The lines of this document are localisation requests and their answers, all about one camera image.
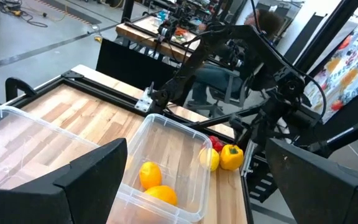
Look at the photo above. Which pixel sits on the silver frame bracket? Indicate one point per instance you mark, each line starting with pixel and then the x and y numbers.
pixel 144 101

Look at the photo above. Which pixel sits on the background wooden workbench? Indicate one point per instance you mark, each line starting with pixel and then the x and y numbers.
pixel 141 35

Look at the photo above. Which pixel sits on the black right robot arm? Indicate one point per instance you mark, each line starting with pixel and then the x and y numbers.
pixel 197 56

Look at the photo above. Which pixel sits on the yellow-orange spotted fruit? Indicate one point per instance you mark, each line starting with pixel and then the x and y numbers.
pixel 163 194

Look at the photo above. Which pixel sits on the floral patterned cloth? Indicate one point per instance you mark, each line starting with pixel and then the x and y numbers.
pixel 346 71

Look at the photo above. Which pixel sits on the black panel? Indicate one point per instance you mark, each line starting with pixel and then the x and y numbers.
pixel 129 67

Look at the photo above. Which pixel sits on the clear plastic container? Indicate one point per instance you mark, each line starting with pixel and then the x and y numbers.
pixel 26 140
pixel 172 140
pixel 126 211

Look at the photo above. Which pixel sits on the orange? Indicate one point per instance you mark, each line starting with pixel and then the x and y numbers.
pixel 150 175

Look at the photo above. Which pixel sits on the yellow lemon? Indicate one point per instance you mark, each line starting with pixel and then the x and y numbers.
pixel 211 159

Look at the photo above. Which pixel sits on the yellow bell pepper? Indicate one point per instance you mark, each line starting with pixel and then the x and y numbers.
pixel 231 158

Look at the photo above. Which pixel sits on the person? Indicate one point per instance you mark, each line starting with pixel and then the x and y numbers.
pixel 216 77

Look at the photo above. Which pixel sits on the red bell pepper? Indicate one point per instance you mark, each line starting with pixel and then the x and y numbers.
pixel 216 143

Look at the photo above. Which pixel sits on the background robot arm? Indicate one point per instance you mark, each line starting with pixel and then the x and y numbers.
pixel 179 18

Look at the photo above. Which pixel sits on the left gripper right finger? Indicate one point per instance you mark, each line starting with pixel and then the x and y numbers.
pixel 322 193

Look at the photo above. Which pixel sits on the grey office chair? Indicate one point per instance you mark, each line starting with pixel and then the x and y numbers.
pixel 225 96

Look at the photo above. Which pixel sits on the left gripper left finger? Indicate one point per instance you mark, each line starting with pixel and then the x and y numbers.
pixel 57 199

